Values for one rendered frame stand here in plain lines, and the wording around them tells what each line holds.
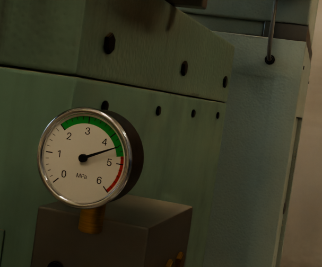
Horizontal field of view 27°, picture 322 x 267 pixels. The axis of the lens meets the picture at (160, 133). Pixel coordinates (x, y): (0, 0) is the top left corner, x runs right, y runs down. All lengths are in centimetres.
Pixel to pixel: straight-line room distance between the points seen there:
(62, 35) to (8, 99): 6
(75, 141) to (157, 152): 30
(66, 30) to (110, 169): 13
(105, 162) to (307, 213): 262
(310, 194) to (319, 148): 20
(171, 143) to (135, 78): 17
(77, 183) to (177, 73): 34
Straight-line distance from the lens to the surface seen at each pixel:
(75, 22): 49
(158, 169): 72
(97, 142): 41
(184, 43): 75
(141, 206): 50
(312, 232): 302
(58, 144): 42
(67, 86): 48
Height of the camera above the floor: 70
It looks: 3 degrees down
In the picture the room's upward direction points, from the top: 8 degrees clockwise
